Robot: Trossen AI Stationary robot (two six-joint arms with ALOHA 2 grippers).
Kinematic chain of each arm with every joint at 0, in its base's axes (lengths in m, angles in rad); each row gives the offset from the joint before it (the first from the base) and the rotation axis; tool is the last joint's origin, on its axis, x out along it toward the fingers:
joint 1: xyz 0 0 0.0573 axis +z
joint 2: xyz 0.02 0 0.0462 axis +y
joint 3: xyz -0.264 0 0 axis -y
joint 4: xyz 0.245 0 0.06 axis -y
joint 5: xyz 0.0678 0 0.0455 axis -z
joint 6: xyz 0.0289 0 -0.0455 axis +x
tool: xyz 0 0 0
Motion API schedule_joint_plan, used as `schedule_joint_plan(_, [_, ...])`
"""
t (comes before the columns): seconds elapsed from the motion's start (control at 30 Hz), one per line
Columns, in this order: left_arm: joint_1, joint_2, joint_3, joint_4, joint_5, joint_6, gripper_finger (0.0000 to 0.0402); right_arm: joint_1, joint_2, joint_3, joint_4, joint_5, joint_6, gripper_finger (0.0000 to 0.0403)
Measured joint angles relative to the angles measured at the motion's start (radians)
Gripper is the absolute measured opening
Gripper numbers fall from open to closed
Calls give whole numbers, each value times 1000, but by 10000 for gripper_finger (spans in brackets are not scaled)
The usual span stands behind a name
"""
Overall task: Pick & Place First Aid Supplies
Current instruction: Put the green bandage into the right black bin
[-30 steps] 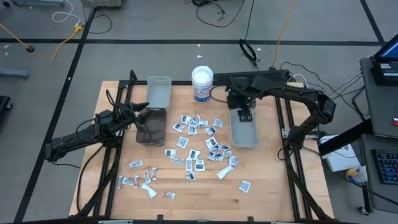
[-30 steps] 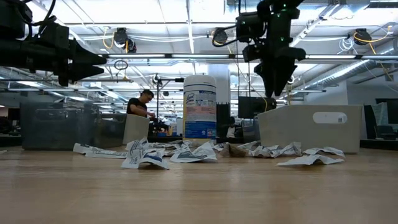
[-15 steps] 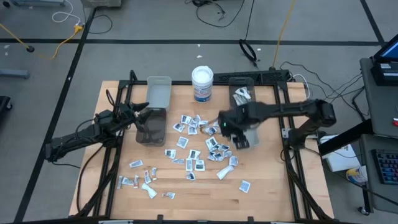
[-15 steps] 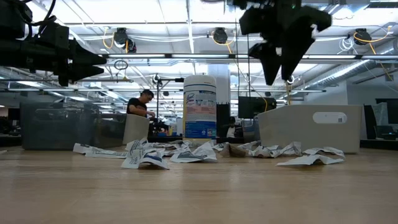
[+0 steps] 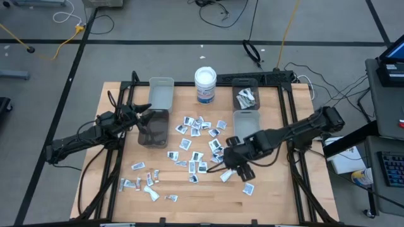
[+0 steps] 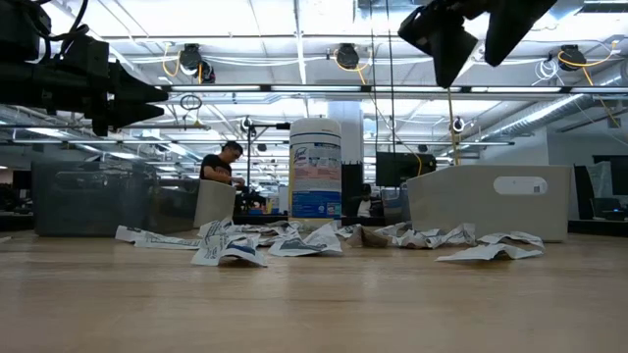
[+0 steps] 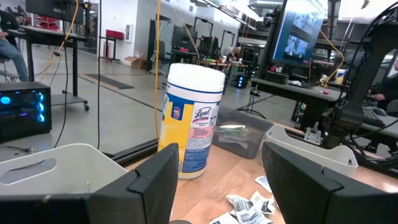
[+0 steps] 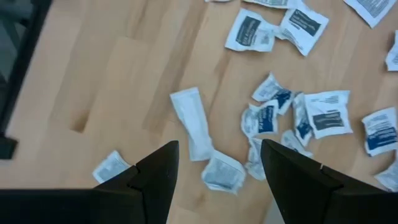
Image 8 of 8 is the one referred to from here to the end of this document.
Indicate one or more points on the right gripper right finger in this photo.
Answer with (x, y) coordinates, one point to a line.
(295, 186)

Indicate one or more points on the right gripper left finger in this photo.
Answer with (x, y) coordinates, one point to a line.
(158, 186)

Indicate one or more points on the grey white packet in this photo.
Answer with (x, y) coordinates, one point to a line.
(224, 172)
(110, 168)

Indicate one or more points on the white packet blue label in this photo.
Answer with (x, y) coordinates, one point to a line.
(273, 93)
(259, 119)
(381, 132)
(301, 121)
(295, 143)
(255, 158)

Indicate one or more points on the long white wrapper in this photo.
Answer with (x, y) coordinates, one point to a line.
(192, 124)

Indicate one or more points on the white packet black label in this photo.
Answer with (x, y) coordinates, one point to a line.
(388, 177)
(303, 29)
(328, 115)
(248, 31)

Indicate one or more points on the white packet black print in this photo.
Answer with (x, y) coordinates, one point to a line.
(370, 11)
(270, 3)
(393, 53)

